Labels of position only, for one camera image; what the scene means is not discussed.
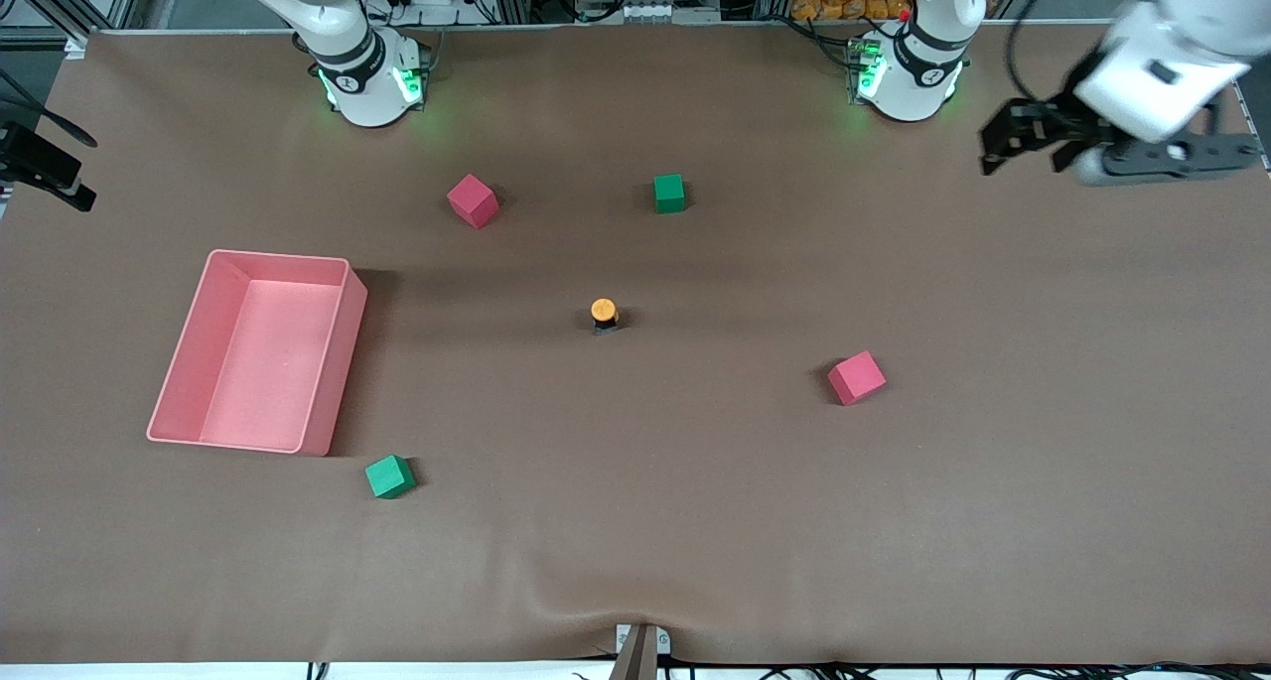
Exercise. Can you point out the pink foam cube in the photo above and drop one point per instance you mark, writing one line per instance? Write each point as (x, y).
(856, 377)
(473, 201)

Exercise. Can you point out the pink plastic bin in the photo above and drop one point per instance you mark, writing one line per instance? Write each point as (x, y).
(258, 362)

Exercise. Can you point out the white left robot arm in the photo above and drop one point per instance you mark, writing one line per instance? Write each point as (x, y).
(914, 79)

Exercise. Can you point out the metal table clamp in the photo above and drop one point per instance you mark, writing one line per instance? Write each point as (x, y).
(640, 655)

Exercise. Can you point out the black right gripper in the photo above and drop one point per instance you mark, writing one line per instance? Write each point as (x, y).
(38, 164)

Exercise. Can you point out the green foam cube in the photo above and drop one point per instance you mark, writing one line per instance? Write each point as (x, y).
(669, 194)
(389, 476)

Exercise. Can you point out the brown table mat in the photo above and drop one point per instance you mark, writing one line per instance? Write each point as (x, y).
(894, 521)

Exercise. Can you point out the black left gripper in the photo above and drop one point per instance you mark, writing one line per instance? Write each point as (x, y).
(1057, 124)

